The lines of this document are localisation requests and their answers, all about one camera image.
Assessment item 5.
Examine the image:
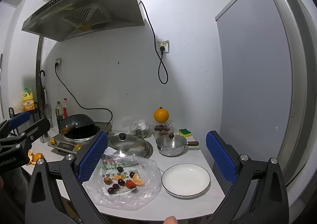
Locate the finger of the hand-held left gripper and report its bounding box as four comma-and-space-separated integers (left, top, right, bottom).
0, 111, 31, 138
13, 117, 51, 144

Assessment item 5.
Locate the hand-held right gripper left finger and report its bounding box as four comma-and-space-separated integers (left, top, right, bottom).
25, 130, 109, 224

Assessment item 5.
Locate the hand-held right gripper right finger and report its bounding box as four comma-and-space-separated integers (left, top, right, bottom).
205, 130, 289, 224

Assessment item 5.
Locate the white plate with black rim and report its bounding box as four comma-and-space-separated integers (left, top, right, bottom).
161, 164, 211, 198

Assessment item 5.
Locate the clear printed plastic bag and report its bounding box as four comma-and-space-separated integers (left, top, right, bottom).
83, 147, 162, 211

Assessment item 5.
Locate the black metal rack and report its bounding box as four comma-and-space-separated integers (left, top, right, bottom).
8, 101, 41, 138

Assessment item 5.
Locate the clear glass cup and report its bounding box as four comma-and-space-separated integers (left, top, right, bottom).
40, 127, 51, 143

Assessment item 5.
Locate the yellow oil bottle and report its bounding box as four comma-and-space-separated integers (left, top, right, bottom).
22, 87, 35, 112

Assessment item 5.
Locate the orange peel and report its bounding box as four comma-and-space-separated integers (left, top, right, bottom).
26, 150, 46, 166

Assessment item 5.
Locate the steel induction cooker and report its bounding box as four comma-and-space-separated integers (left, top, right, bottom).
50, 121, 114, 155

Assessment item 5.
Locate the black umbrella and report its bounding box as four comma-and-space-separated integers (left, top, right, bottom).
40, 70, 51, 125

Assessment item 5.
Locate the small steel pot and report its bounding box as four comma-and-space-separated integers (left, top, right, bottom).
156, 137, 200, 157

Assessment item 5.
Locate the small pot lid brown knob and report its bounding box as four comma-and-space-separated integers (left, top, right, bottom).
156, 133, 187, 147

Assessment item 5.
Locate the small steel cup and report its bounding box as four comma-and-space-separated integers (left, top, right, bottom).
135, 127, 149, 138

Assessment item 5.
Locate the grey vertical pipe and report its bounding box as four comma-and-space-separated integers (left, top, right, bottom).
35, 36, 45, 125

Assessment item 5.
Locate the large steel pan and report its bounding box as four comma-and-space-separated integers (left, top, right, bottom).
108, 137, 154, 159

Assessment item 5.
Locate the crumpled clear bag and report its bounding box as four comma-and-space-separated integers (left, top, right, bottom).
122, 119, 153, 139

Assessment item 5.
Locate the whole orange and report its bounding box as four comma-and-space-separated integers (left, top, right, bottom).
154, 106, 170, 123

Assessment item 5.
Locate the grey refrigerator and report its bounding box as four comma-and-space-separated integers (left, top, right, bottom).
214, 0, 317, 190

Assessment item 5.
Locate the black wok with wooden handle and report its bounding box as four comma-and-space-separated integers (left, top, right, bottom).
59, 114, 96, 136

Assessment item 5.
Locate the black cooker cable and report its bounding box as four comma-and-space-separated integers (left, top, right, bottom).
54, 64, 113, 126

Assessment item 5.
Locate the white wall socket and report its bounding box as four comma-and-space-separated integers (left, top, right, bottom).
156, 40, 170, 54

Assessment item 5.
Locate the black range hood cable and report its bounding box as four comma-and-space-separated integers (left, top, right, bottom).
138, 0, 169, 85

